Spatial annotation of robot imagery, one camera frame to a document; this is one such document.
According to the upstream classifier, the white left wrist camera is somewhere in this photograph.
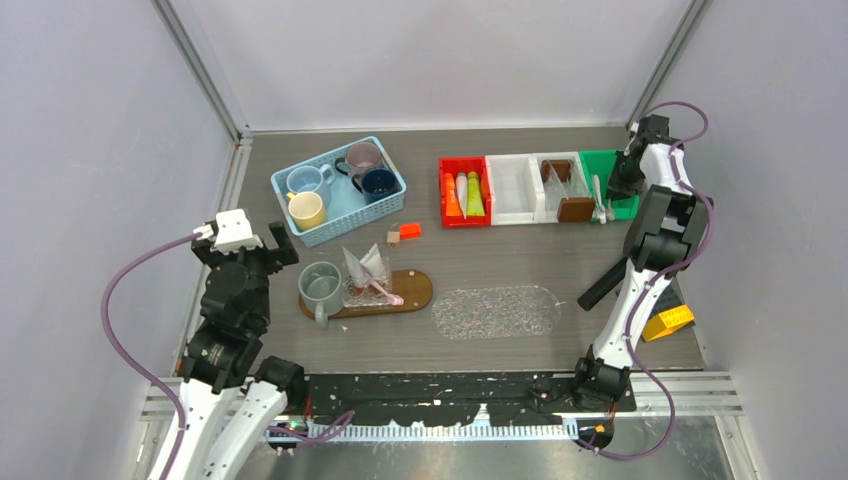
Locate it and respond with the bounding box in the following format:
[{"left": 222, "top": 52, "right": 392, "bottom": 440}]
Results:
[{"left": 192, "top": 208, "right": 264, "bottom": 254}]

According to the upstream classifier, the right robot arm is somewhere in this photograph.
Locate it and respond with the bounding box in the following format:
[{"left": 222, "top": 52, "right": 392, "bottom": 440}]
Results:
[{"left": 570, "top": 114, "right": 712, "bottom": 411}]

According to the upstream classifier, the yellow toy brick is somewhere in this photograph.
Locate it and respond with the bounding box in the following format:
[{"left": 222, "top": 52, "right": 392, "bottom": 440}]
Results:
[{"left": 642, "top": 305, "right": 695, "bottom": 342}]

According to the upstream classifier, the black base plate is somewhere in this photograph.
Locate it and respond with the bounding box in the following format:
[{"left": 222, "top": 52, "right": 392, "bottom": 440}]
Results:
[{"left": 284, "top": 371, "right": 635, "bottom": 427}]

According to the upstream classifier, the dark blue mug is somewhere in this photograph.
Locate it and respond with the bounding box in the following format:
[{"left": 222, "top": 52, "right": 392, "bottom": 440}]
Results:
[{"left": 351, "top": 168, "right": 401, "bottom": 204}]

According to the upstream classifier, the oval wooden tray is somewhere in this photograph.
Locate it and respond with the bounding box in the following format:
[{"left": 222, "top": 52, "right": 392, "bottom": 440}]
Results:
[{"left": 298, "top": 269, "right": 433, "bottom": 320}]

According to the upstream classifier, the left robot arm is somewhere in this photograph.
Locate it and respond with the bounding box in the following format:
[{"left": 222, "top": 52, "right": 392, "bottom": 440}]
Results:
[{"left": 149, "top": 220, "right": 307, "bottom": 479}]

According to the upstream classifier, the clear textured acrylic holder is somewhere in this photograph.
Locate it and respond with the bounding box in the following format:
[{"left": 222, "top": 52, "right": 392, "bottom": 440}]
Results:
[{"left": 341, "top": 259, "right": 394, "bottom": 310}]

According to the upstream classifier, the green plastic bin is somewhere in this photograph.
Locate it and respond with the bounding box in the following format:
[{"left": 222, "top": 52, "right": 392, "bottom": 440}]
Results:
[{"left": 578, "top": 150, "right": 639, "bottom": 221}]

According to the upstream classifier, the light blue perforated basket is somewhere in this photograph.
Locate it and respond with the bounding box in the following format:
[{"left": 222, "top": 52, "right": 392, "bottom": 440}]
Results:
[{"left": 270, "top": 136, "right": 407, "bottom": 248}]

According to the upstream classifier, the dark grey studded baseplate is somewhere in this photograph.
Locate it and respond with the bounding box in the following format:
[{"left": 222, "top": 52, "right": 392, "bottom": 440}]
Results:
[{"left": 650, "top": 280, "right": 686, "bottom": 318}]

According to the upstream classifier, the white plastic bin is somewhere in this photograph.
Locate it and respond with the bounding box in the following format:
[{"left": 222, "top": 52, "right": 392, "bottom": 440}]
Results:
[
  {"left": 532, "top": 152, "right": 581, "bottom": 223},
  {"left": 485, "top": 154, "right": 545, "bottom": 226}
]

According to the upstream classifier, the white plastic bin left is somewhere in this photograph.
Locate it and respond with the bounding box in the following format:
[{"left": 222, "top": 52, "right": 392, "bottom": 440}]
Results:
[{"left": 485, "top": 154, "right": 545, "bottom": 226}]

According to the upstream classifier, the cream mug yellow handle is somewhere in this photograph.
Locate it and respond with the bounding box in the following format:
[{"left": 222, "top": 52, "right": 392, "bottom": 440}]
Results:
[{"left": 287, "top": 191, "right": 328, "bottom": 232}]

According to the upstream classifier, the small white toothpaste tube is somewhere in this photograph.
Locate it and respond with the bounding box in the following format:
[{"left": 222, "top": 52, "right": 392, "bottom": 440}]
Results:
[{"left": 455, "top": 172, "right": 468, "bottom": 218}]

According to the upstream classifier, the mauve mug black handle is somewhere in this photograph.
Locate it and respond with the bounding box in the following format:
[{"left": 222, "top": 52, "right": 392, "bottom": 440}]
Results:
[{"left": 334, "top": 142, "right": 383, "bottom": 178}]

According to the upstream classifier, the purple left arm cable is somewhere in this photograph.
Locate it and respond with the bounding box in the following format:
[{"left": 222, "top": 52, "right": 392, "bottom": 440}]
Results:
[{"left": 100, "top": 233, "right": 356, "bottom": 480}]

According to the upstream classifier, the red plastic bin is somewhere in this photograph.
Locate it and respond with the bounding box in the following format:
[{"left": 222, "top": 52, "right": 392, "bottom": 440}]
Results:
[{"left": 438, "top": 156, "right": 493, "bottom": 228}]

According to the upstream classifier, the white toothpaste tube red cap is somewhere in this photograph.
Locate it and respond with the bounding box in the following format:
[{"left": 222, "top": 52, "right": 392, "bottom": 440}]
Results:
[{"left": 342, "top": 247, "right": 369, "bottom": 289}]

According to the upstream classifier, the small wooden cube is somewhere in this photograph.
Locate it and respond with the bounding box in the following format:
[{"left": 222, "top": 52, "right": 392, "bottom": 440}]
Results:
[{"left": 386, "top": 231, "right": 401, "bottom": 248}]

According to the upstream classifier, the light blue mug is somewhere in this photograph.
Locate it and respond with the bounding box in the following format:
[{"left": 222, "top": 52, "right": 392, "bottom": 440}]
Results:
[{"left": 286, "top": 164, "right": 336, "bottom": 204}]

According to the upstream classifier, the white plastic bin right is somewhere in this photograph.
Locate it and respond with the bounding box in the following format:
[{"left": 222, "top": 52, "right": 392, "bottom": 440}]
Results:
[{"left": 532, "top": 152, "right": 581, "bottom": 223}]

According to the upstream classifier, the orange toothpaste tube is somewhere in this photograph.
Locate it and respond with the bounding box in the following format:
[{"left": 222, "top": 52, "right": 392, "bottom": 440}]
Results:
[{"left": 443, "top": 173, "right": 463, "bottom": 217}]

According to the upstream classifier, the clear textured oval tray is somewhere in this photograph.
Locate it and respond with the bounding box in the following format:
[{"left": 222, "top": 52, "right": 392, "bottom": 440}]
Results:
[{"left": 431, "top": 285, "right": 562, "bottom": 340}]

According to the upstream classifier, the grey-green mug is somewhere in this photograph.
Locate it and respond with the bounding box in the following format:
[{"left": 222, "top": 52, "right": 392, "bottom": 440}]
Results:
[{"left": 298, "top": 261, "right": 344, "bottom": 327}]

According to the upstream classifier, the pink toothbrush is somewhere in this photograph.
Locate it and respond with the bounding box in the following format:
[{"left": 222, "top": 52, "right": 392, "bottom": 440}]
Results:
[{"left": 369, "top": 278, "right": 404, "bottom": 306}]

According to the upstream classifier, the black microphone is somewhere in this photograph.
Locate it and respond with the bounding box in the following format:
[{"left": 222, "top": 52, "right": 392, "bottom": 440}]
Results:
[{"left": 577, "top": 258, "right": 628, "bottom": 311}]

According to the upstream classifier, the orange block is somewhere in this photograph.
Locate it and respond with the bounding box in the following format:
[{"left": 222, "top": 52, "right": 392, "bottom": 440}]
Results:
[{"left": 398, "top": 223, "right": 422, "bottom": 240}]

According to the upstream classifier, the brown wooden holder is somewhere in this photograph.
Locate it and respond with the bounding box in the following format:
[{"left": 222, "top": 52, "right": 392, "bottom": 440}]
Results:
[{"left": 556, "top": 197, "right": 595, "bottom": 223}]

